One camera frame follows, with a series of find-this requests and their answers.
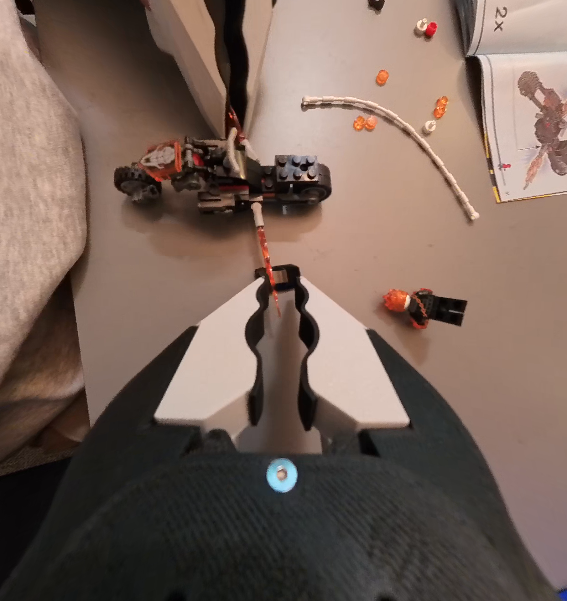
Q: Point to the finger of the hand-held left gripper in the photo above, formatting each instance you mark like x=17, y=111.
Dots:
x=260, y=47
x=189, y=47

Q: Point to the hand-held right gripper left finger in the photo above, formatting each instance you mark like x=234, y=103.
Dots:
x=203, y=375

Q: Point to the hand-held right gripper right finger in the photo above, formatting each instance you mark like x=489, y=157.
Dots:
x=354, y=375

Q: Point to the black lego motorcycle model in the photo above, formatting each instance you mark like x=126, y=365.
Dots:
x=293, y=176

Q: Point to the small white lego bar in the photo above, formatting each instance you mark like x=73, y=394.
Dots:
x=257, y=211

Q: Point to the black and orange lego assembly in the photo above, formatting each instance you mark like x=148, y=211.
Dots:
x=424, y=305

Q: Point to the dark grey lego piece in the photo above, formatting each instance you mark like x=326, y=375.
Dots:
x=375, y=3

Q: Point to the white round lego stud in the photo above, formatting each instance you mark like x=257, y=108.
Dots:
x=421, y=27
x=429, y=126

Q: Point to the red round lego stud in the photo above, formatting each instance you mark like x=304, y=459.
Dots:
x=431, y=29

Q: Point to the lego instruction booklet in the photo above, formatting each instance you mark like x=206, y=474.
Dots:
x=523, y=94

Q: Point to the grey zip hoodie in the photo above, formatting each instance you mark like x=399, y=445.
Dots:
x=25, y=188

